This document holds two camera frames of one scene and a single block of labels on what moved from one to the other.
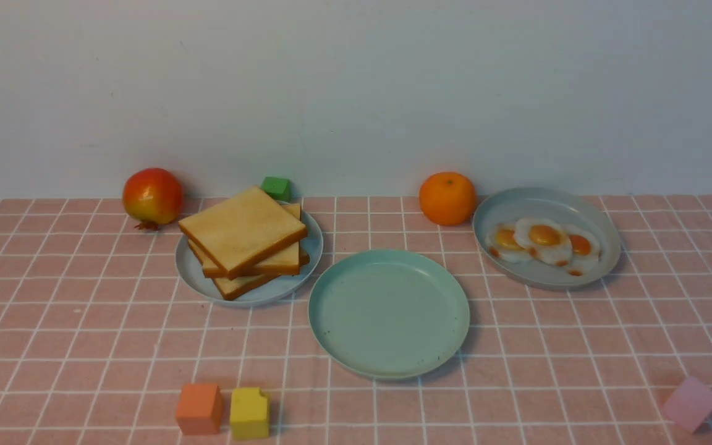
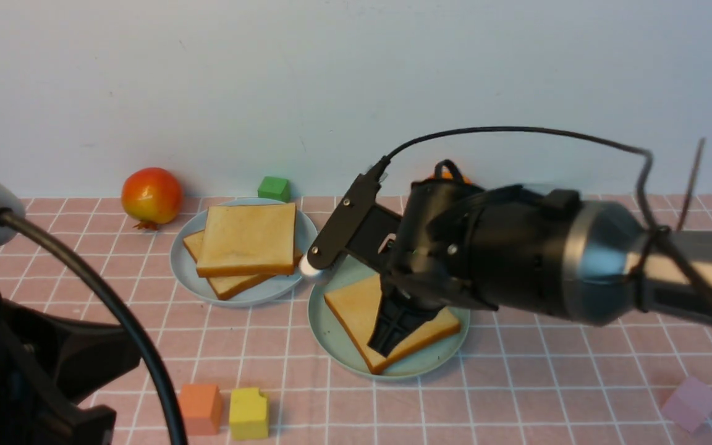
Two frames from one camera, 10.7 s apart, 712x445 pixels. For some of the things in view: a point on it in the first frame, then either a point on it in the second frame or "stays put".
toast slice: [242, 230] to [358, 306]
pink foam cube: [691, 405] stays put
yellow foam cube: [249, 414] stays put
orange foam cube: [199, 409] stays put
